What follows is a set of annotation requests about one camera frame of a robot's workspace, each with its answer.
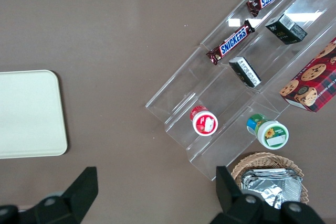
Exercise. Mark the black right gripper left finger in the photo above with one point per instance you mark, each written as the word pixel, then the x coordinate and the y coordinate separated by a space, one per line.
pixel 78 195

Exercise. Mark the green sunflower lidded jar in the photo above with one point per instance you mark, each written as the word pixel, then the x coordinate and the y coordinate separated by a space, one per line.
pixel 273 134

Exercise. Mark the red lidded small jar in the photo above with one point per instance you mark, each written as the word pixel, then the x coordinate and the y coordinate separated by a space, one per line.
pixel 204 124

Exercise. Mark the silver foil packets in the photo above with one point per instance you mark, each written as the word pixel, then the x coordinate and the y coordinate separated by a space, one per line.
pixel 270 190

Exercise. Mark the dark green small carton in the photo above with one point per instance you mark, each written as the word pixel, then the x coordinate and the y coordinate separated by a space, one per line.
pixel 283 31
pixel 245 73

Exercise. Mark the clear acrylic stepped display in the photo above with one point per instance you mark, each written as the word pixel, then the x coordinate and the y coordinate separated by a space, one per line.
pixel 183 87

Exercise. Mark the cream rectangular serving tray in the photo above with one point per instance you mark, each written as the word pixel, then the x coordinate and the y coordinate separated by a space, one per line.
pixel 31 113

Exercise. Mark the red tartan cookie box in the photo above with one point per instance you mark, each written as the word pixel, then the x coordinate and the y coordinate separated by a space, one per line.
pixel 315 85

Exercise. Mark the light wicker basket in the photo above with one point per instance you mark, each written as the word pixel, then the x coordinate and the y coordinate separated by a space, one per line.
pixel 262 159

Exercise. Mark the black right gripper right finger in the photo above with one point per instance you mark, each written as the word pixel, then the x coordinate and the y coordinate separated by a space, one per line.
pixel 231 200

